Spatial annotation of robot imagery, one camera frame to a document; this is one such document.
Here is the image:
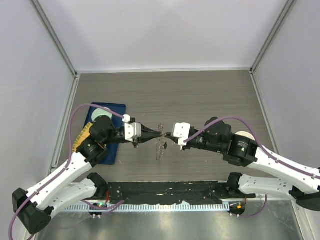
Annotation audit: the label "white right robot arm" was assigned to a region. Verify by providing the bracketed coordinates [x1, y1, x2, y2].
[165, 116, 320, 212]

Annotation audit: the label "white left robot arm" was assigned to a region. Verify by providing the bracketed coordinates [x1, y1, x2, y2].
[12, 115, 163, 235]

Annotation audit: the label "blue plastic tray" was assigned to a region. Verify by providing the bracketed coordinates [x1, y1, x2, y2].
[83, 102, 127, 165]

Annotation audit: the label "teal patterned bowl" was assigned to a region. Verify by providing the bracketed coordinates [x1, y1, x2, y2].
[91, 107, 113, 122]

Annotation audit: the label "yellow bamboo dish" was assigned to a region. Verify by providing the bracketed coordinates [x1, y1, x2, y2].
[72, 122, 93, 153]

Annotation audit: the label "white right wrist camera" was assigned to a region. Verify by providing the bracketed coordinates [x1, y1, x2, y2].
[171, 122, 191, 151]

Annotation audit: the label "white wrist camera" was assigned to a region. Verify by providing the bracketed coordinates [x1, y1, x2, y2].
[171, 122, 191, 151]
[122, 114, 142, 142]

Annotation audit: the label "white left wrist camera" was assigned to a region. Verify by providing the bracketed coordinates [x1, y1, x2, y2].
[122, 114, 142, 142]

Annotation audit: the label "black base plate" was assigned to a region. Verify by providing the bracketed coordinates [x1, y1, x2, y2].
[89, 181, 256, 204]

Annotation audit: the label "white slotted cable duct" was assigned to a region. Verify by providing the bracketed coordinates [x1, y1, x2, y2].
[65, 202, 230, 213]

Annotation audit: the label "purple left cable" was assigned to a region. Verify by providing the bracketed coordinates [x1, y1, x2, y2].
[8, 103, 126, 240]

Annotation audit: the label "aluminium frame right post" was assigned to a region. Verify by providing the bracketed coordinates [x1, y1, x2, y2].
[249, 0, 298, 75]

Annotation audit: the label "aluminium frame post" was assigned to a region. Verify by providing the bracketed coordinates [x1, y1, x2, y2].
[28, 0, 81, 76]
[249, 0, 298, 75]

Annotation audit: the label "aluminium frame left post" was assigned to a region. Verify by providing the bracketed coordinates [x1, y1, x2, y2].
[28, 0, 81, 76]

